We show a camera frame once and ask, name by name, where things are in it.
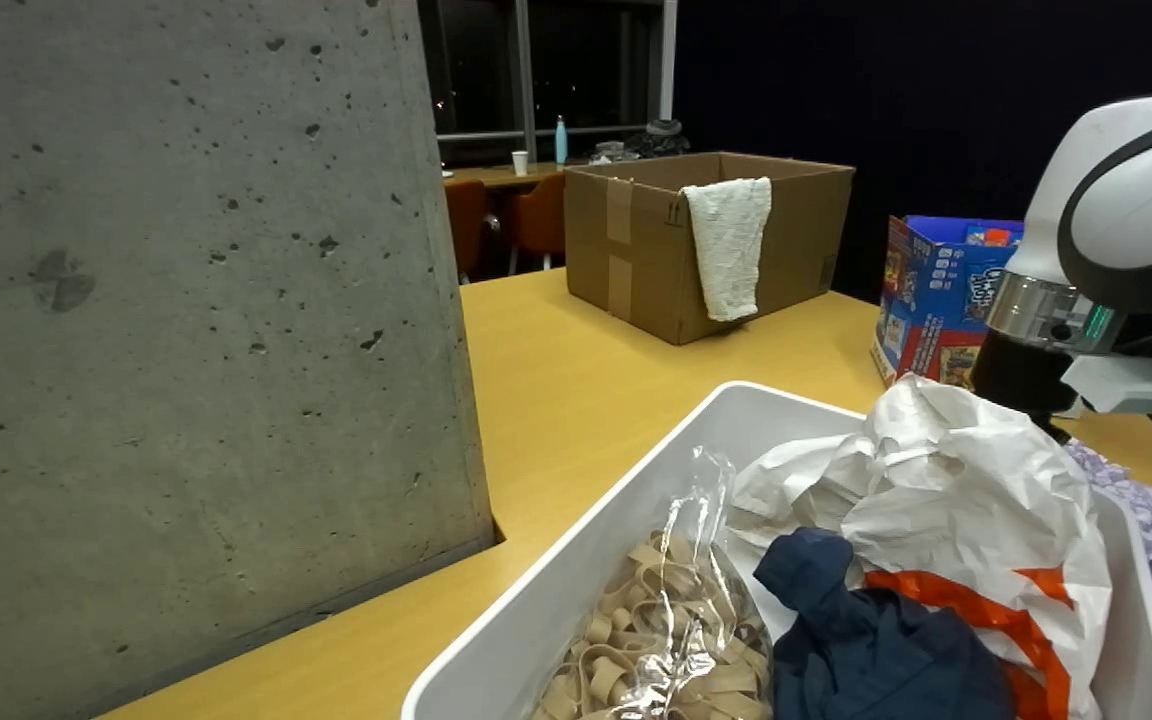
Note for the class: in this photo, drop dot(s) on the colourful snack pack box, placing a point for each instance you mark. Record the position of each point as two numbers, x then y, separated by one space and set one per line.
937 288

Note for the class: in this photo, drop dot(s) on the dark blue cloth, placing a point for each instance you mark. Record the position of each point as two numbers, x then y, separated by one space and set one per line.
862 652

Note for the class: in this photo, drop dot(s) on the grey concrete pillar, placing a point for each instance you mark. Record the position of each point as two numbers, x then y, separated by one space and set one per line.
234 379

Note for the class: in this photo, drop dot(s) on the white orange plastic bag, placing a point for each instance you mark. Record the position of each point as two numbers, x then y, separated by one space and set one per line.
962 505

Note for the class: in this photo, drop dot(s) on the blue bottle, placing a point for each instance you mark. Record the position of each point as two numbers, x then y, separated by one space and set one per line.
561 140

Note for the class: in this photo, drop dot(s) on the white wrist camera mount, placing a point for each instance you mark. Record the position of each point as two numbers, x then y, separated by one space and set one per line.
1115 381

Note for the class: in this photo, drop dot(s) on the white cup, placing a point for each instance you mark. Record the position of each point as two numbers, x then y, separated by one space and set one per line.
521 164

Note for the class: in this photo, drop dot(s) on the white towel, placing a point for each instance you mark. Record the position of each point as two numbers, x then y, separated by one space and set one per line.
728 228

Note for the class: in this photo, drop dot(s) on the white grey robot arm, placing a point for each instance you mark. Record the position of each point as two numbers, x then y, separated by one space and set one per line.
1075 307

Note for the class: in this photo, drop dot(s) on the orange chair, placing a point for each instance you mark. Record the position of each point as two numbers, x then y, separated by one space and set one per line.
531 222

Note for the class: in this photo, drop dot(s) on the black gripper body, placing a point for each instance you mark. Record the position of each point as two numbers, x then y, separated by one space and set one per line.
1023 379

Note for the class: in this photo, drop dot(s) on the white plastic basket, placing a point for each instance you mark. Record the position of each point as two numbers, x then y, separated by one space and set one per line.
498 667

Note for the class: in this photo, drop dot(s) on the clear bag of rubber bands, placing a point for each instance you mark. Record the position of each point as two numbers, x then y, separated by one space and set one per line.
677 631

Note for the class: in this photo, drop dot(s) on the brown cardboard box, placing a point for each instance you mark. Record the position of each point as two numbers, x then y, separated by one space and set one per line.
634 246

